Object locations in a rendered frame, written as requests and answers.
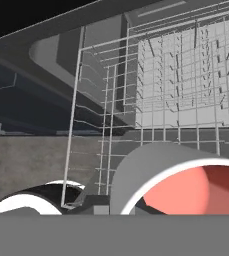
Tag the grey dishwasher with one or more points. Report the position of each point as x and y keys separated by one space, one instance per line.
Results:
x=69 y=50

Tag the grey cup with red inside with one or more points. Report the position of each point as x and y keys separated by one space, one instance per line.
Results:
x=146 y=166

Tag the black bowl with white rim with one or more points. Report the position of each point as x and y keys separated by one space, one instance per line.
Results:
x=42 y=194

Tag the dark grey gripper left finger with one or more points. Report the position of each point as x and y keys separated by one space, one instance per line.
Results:
x=97 y=204

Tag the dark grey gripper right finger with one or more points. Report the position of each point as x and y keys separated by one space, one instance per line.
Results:
x=143 y=208

